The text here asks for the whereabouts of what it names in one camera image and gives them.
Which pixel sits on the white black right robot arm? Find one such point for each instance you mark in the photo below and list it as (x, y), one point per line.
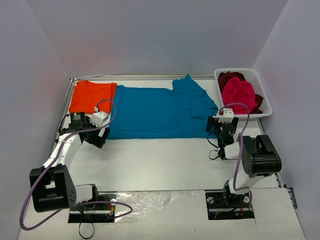
(256, 158)

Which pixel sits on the folded orange t shirt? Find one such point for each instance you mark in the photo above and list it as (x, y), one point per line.
(86, 95)

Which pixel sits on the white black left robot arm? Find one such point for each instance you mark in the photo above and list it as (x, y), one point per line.
(52, 184)

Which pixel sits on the white front cover board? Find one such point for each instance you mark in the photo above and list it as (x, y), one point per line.
(179, 215)

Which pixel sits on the dark maroon t shirt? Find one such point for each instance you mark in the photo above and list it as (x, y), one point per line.
(222, 80)

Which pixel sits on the teal blue t shirt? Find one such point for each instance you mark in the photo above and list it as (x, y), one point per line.
(162, 113)

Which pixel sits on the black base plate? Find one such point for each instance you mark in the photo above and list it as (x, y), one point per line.
(92, 214)
(234, 208)

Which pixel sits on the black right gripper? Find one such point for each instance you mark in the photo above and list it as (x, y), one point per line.
(215, 122)

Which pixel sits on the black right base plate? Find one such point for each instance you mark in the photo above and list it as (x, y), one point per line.
(234, 208)

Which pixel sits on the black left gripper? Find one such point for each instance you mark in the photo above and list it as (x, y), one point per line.
(100, 139)

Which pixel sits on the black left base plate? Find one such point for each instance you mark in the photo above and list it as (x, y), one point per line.
(92, 214)

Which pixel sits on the pink magenta t shirt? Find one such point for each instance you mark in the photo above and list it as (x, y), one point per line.
(239, 91)

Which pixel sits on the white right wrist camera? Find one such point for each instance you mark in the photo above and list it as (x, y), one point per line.
(227, 116)

